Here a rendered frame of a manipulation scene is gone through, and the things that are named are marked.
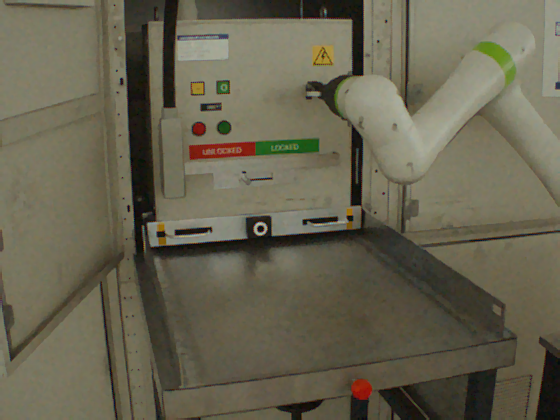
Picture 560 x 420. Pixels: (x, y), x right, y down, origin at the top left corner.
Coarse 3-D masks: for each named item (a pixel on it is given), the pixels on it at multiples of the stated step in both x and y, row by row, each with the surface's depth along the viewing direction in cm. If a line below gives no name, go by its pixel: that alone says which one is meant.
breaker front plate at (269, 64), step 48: (240, 48) 158; (288, 48) 161; (336, 48) 165; (192, 96) 158; (240, 96) 161; (288, 96) 164; (192, 144) 161; (336, 144) 171; (192, 192) 164; (240, 192) 167; (288, 192) 171; (336, 192) 174
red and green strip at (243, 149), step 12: (204, 144) 162; (216, 144) 163; (228, 144) 164; (240, 144) 164; (252, 144) 165; (264, 144) 166; (276, 144) 167; (288, 144) 168; (300, 144) 168; (312, 144) 169; (192, 156) 162; (204, 156) 163; (216, 156) 164; (228, 156) 164; (240, 156) 165
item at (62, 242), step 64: (0, 0) 104; (64, 0) 123; (0, 64) 106; (64, 64) 131; (0, 128) 104; (64, 128) 133; (0, 192) 108; (64, 192) 134; (0, 256) 108; (64, 256) 135; (0, 320) 103
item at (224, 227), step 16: (320, 208) 173; (336, 208) 174; (352, 208) 175; (176, 224) 164; (192, 224) 165; (208, 224) 166; (224, 224) 167; (240, 224) 168; (272, 224) 171; (288, 224) 172; (304, 224) 173; (352, 224) 177; (176, 240) 165; (192, 240) 166; (208, 240) 167
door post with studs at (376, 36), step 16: (368, 0) 164; (384, 0) 165; (368, 16) 165; (384, 16) 166; (368, 32) 166; (384, 32) 167; (368, 48) 167; (384, 48) 168; (368, 64) 168; (384, 64) 169; (368, 160) 175; (368, 176) 176; (384, 176) 177; (368, 192) 177; (384, 192) 178; (368, 208) 178; (384, 208) 179; (368, 400) 194; (368, 416) 196
